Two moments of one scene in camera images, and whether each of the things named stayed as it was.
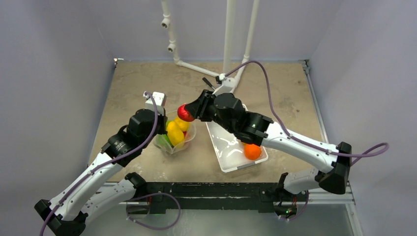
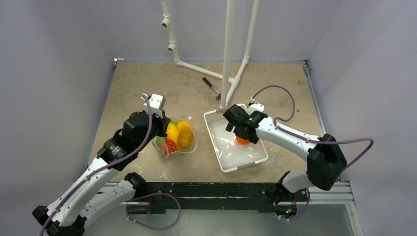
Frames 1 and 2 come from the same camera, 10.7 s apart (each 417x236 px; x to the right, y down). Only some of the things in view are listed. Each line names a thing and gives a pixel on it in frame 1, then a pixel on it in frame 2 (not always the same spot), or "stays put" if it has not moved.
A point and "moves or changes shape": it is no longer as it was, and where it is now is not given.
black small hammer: x=205 y=79 stays put
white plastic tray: x=229 y=150 stays put
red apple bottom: x=183 y=114 → x=171 y=145
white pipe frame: x=165 y=23 stays put
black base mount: x=265 y=197 stays put
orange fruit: x=252 y=151 moves or changes shape
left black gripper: x=163 y=119 stays put
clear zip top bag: x=179 y=133 moves or changes shape
